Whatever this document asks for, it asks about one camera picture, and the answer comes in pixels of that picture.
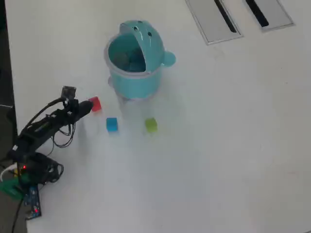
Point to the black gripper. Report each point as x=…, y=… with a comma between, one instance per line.
x=72, y=111

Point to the blue lego block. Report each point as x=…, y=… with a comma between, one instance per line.
x=112, y=124

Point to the green lego block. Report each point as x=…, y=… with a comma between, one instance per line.
x=151, y=125

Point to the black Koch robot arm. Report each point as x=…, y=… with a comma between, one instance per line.
x=39, y=128

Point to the teal lidded bin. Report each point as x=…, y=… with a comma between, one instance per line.
x=136, y=82

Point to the blue circuit board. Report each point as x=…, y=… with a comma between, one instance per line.
x=33, y=201

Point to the green table clamp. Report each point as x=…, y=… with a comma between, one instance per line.
x=11, y=188

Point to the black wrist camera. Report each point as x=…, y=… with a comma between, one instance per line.
x=69, y=92

